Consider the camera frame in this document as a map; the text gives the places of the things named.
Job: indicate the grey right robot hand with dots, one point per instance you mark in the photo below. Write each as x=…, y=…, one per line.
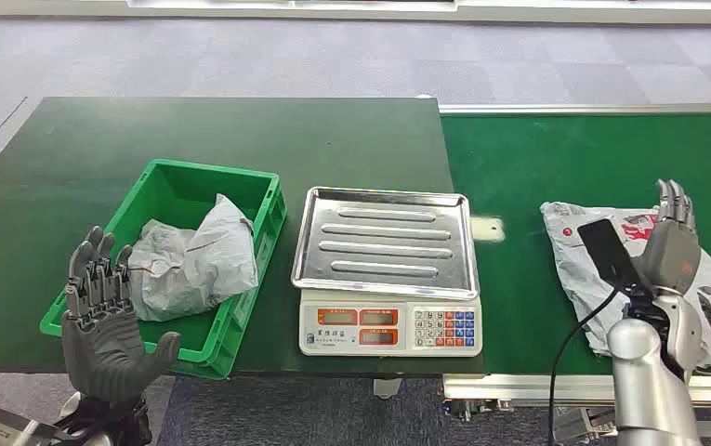
x=669, y=252

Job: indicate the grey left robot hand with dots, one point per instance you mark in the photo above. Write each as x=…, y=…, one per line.
x=102, y=357

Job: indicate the grey printed plastic mailer package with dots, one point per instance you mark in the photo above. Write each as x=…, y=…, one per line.
x=576, y=271

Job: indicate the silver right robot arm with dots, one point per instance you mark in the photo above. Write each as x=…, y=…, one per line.
x=644, y=381

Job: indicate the crumpled grey mailer package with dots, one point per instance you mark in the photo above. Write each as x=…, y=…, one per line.
x=207, y=264

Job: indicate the green conveyor belt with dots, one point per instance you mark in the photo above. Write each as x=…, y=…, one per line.
x=546, y=160

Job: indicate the green plastic crate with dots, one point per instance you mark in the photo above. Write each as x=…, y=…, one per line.
x=170, y=184

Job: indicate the steel scale tray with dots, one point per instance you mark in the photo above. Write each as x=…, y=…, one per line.
x=386, y=246

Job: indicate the white table leg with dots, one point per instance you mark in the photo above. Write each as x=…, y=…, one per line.
x=387, y=388

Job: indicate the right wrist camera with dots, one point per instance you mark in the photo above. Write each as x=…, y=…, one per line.
x=607, y=252

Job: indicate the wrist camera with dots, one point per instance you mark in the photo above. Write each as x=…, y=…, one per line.
x=607, y=252
x=4, y=428

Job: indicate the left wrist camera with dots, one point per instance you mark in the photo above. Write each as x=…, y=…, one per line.
x=4, y=428

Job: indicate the aluminium conveyor frame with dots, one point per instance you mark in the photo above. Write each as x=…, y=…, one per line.
x=515, y=388

